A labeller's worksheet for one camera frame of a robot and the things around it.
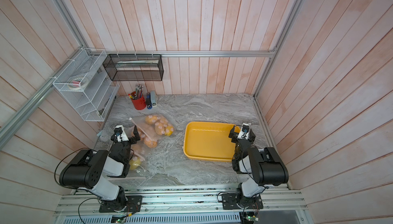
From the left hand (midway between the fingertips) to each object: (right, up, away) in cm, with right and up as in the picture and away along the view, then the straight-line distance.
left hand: (129, 128), depth 89 cm
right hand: (+68, +1, +1) cm, 68 cm away
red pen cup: (-1, +15, +21) cm, 26 cm away
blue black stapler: (+5, +15, +23) cm, 28 cm away
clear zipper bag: (+10, -10, -1) cm, 14 cm away
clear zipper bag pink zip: (+8, -19, -7) cm, 22 cm away
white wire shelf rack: (-15, +15, -9) cm, 23 cm away
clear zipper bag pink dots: (+12, 0, +4) cm, 13 cm away
